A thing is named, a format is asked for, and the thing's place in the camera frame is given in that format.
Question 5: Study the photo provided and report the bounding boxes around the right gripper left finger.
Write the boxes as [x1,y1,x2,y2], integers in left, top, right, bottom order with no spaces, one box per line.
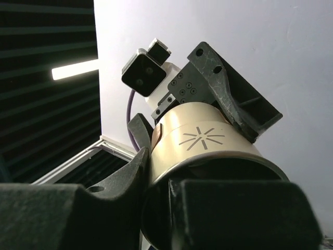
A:
[1,148,149,249]

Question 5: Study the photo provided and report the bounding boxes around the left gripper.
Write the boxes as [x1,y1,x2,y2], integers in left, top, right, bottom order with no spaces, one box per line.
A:
[128,42,283,151]

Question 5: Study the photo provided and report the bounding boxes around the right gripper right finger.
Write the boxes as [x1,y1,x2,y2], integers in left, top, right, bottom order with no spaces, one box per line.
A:
[169,179,322,249]

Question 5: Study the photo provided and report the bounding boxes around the cream and brown tumbler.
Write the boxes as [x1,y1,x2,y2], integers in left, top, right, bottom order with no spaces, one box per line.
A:
[142,102,287,249]

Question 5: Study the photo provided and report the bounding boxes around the aluminium rail frame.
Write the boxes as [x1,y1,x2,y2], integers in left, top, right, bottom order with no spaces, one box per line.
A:
[31,135,136,185]

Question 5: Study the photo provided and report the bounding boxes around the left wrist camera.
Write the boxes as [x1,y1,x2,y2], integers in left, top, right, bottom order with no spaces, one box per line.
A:
[121,38,181,110]

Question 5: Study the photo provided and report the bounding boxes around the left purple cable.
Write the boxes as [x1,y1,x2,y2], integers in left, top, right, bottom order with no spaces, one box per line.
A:
[126,90,141,153]

